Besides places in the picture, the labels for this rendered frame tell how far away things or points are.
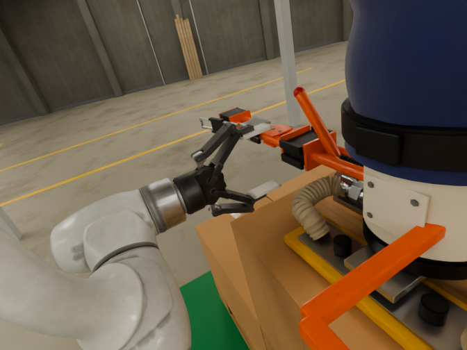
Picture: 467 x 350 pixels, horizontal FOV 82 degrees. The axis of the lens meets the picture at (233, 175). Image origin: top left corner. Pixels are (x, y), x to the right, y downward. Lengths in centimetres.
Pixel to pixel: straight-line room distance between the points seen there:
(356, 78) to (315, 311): 24
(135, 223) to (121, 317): 15
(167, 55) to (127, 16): 178
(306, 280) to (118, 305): 29
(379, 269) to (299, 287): 20
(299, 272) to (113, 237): 31
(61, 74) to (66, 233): 1211
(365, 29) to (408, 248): 23
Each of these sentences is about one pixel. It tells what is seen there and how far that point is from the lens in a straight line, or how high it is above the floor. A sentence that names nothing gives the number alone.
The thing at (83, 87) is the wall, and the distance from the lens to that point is 1233.
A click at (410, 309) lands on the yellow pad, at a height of 98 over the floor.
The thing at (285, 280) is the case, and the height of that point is 94.
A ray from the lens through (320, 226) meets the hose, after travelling 50.
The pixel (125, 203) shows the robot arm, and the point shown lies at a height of 113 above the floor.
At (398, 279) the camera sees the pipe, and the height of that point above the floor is 100.
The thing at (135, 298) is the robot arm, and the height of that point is 109.
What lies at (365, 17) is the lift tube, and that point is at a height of 132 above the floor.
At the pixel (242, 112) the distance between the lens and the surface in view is 85.
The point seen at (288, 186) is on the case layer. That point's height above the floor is 54.
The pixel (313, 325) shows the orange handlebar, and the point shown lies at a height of 109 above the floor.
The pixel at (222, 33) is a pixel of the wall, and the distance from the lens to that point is 1131.
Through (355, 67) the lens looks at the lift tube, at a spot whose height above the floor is 127.
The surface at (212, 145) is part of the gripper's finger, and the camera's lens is 48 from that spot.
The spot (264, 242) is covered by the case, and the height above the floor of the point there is 94.
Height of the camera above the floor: 133
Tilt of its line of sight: 28 degrees down
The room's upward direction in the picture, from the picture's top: 14 degrees counter-clockwise
